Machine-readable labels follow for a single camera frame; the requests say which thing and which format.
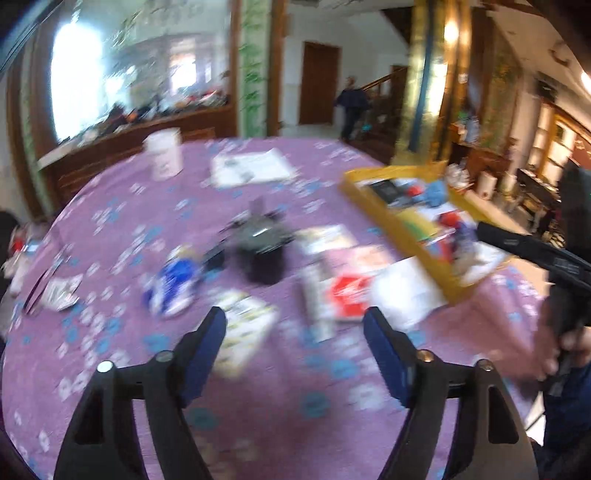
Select wooden sideboard cabinet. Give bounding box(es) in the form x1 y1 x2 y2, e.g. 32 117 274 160
40 103 238 210

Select white plastic jar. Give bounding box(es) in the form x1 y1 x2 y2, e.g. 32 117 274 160
143 128 183 181

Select red white packet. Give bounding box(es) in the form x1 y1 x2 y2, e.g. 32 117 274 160
300 244 394 342

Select person in dark clothes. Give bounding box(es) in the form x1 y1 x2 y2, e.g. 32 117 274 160
335 76 370 143

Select purple floral tablecloth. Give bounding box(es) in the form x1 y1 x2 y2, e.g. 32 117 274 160
0 135 546 480

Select yellow green sponge pack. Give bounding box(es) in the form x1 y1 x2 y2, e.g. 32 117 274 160
394 207 440 242

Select brown wooden door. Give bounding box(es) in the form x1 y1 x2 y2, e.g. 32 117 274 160
298 41 341 125

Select white paper notepad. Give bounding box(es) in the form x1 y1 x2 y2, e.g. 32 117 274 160
211 148 297 189

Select purple eyeglasses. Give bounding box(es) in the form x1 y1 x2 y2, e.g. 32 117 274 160
22 258 64 315

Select pink paper card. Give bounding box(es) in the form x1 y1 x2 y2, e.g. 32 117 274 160
295 224 358 255

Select lemon print tissue pack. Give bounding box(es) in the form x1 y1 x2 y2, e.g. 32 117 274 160
213 289 280 379

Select person's right hand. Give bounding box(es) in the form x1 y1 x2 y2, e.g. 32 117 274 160
489 324 591 381

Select small electric motor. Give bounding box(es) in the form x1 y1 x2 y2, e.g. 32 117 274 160
201 197 294 286

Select crumpled foil leaflet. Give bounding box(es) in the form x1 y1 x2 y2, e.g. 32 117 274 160
40 274 83 312

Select red plastic bag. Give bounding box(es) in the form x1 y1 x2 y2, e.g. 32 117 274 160
437 210 466 231

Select blue towel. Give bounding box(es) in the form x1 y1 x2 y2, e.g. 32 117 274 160
423 180 449 208

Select yellow cardboard box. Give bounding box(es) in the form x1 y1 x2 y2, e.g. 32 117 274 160
341 163 511 303

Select blue Vinda tissue packet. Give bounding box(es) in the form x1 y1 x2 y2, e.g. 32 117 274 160
143 244 204 319

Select blue red sponge pack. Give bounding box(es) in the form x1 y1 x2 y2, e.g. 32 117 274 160
424 229 463 264

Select large wall mirror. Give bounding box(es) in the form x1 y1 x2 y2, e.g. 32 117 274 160
50 0 233 141

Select black box in tray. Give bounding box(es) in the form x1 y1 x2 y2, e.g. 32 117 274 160
368 180 413 208

